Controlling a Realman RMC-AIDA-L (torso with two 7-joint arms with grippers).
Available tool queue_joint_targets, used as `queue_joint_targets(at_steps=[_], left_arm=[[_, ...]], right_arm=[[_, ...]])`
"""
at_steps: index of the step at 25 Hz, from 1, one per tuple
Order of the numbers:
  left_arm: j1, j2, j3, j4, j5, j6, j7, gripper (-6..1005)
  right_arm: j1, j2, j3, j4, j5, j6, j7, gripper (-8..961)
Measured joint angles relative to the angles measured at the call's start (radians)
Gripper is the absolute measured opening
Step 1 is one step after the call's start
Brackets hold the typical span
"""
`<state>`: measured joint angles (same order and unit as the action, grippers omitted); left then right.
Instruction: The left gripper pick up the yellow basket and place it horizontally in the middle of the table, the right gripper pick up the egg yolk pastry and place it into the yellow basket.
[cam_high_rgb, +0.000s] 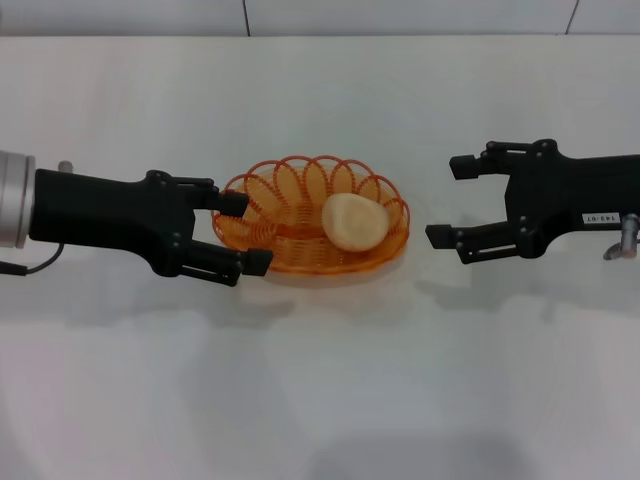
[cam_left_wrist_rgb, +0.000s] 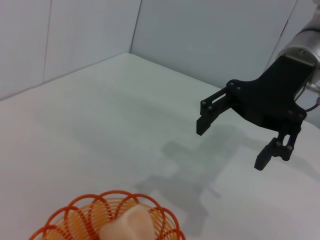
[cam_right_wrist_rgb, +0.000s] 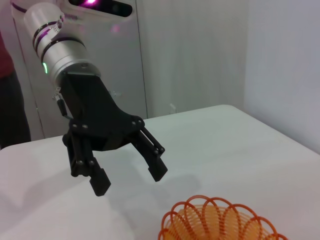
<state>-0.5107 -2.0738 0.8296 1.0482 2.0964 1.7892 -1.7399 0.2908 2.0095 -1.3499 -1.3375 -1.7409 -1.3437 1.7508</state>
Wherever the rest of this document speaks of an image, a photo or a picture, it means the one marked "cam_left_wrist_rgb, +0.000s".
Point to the pale round bread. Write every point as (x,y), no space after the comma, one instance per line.
(127,225)

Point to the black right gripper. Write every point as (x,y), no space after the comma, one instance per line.
(272,100)

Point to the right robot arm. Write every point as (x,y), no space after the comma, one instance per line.
(305,37)

